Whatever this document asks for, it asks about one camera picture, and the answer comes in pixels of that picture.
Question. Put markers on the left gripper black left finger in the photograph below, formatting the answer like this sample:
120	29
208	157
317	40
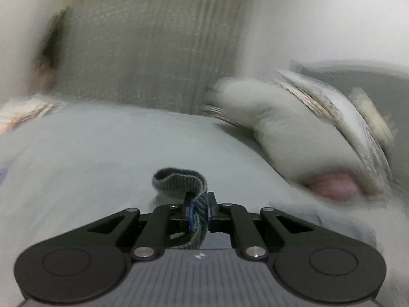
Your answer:
88	262

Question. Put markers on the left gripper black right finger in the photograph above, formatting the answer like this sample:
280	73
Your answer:
309	261

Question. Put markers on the dark grey printed t-shirt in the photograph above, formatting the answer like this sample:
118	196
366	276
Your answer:
191	187

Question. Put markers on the pink pillow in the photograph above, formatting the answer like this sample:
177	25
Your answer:
337	187

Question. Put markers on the white grey pillow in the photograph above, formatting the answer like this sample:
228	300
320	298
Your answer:
298	144

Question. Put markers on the printed white pillow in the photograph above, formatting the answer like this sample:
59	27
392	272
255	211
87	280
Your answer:
338	108

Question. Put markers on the white orange folded cloth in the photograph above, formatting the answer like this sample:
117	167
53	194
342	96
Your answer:
18	111

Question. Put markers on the grey curtain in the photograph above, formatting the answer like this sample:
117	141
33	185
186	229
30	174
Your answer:
153	53

